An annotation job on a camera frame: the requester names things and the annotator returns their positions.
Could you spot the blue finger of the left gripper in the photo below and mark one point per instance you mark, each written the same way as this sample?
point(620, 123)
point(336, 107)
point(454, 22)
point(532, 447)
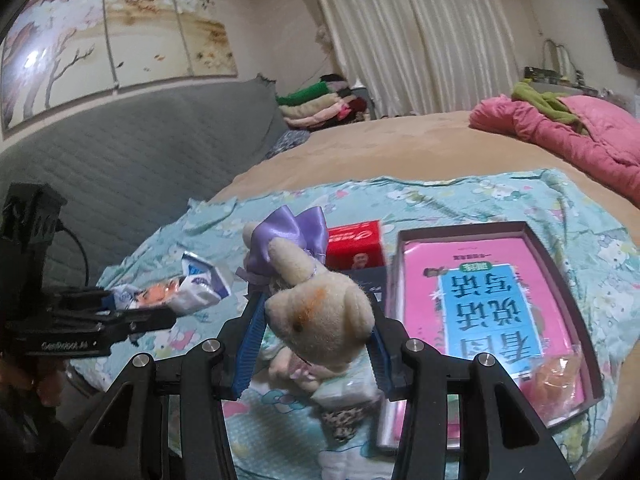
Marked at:
point(110, 301)

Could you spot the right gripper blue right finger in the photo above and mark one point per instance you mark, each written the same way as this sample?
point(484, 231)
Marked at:
point(381, 364)

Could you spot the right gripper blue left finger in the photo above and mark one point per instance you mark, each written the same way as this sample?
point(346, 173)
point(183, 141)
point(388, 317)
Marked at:
point(248, 350)

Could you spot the white blue snack packet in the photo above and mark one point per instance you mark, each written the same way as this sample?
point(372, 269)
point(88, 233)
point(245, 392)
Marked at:
point(200, 285)

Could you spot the beige plush bear purple bow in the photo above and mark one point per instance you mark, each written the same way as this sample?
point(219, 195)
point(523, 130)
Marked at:
point(323, 316)

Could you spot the leopard print scrunchie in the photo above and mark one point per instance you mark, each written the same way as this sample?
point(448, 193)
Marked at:
point(344, 423)

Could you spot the orange sponge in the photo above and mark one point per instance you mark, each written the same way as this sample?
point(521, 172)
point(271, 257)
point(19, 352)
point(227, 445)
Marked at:
point(552, 383)

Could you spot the beige plush bear pink ribbon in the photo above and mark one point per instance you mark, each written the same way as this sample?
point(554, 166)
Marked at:
point(288, 367)

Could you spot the person's left hand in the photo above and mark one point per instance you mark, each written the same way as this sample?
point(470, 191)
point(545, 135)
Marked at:
point(45, 376)

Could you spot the dark blue small box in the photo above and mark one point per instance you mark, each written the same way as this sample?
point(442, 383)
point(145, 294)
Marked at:
point(373, 281)

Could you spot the pink blue book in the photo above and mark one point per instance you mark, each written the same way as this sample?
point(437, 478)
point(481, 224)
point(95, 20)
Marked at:
point(485, 319)

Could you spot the red white tissue box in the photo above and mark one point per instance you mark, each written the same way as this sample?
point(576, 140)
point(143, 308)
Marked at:
point(355, 246)

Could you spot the grey quilted headboard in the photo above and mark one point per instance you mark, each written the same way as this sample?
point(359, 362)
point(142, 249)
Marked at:
point(128, 167)

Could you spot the dark floral pillow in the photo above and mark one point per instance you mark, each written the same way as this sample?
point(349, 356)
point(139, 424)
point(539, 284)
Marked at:
point(290, 139)

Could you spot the dark shallow box tray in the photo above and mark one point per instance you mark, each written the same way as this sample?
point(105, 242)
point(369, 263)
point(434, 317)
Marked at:
point(495, 329)

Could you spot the stack of folded clothes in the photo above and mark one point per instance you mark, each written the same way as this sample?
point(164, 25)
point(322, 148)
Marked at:
point(327, 103)

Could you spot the green garment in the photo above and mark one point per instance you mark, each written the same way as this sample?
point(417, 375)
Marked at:
point(549, 104)

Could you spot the pink quilt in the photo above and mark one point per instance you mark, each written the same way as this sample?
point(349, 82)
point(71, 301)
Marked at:
point(607, 148)

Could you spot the white curtain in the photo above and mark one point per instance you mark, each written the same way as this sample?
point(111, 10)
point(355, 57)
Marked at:
point(418, 57)

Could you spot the black television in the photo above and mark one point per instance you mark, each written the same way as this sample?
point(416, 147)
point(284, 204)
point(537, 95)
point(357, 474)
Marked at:
point(622, 49)

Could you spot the wall painting panels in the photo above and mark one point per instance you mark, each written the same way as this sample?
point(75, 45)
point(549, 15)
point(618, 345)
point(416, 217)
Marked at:
point(61, 51)

